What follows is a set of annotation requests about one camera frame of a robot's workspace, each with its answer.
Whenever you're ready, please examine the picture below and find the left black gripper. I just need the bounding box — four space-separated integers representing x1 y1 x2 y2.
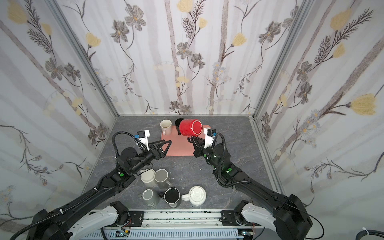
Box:
129 138 170 175

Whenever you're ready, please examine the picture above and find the red mug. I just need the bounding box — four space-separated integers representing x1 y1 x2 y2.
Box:
179 119 203 137

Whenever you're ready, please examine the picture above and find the pale pink mug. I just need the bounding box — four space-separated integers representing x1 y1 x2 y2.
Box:
160 120 172 136

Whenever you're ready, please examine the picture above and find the dark mug white base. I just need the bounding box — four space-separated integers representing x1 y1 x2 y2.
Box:
175 118 184 136

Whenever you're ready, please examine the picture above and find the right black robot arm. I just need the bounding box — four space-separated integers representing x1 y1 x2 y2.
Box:
188 133 314 240

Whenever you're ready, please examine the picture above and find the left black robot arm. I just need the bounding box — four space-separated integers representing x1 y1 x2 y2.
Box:
11 131 172 240

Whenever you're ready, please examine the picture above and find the grey upright mug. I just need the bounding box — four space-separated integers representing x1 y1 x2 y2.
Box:
155 169 171 190

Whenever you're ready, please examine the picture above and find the cream upside-down mug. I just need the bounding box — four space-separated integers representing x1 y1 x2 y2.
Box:
140 169 157 188

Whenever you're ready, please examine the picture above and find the black interior steel mug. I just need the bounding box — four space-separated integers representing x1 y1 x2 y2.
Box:
159 187 182 208

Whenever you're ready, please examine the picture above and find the small grey mug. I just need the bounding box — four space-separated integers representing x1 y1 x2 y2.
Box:
142 189 160 208

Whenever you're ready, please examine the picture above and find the white ribbed upside-down mug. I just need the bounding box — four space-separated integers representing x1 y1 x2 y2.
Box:
181 186 207 206

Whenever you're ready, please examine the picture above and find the pink rectangular tray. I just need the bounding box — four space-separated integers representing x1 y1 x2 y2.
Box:
161 124 208 157

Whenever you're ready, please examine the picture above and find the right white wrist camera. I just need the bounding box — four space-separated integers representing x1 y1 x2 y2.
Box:
204 128 217 149

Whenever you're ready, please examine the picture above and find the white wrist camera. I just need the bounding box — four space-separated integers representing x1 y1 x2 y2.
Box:
204 128 217 149
134 130 150 152

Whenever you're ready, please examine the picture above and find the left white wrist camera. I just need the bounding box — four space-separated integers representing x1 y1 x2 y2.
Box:
134 130 150 152

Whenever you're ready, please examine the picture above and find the aluminium mounting rail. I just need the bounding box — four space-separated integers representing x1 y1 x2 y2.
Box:
56 208 305 230

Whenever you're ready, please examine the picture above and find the white perforated cable duct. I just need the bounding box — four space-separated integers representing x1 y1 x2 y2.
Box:
101 229 244 240

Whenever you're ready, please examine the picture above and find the black cable bottom right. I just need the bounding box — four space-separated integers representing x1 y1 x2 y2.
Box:
355 227 384 240

